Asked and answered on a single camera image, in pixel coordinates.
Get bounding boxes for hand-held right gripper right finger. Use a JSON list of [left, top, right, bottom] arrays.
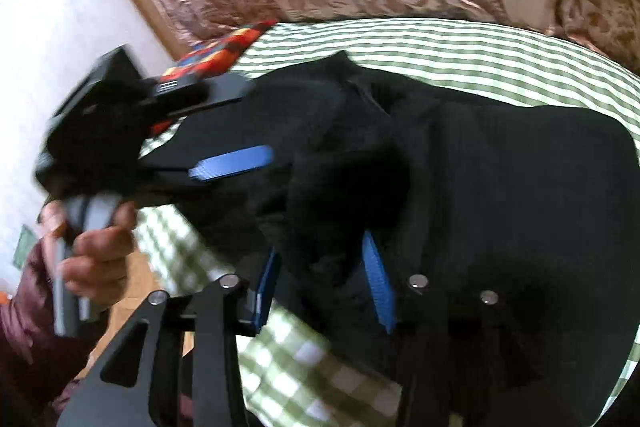
[[362, 229, 551, 427]]

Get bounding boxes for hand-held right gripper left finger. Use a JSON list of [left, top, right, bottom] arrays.
[[57, 249, 282, 427]]

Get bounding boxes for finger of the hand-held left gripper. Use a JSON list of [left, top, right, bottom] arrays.
[[135, 146, 281, 208], [160, 74, 252, 118]]

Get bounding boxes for black pants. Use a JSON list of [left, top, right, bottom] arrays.
[[139, 51, 640, 427]]

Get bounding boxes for person's left hand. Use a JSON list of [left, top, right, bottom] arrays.
[[39, 201, 139, 308]]

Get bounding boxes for green checked bedsheet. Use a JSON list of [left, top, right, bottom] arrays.
[[134, 19, 640, 427]]

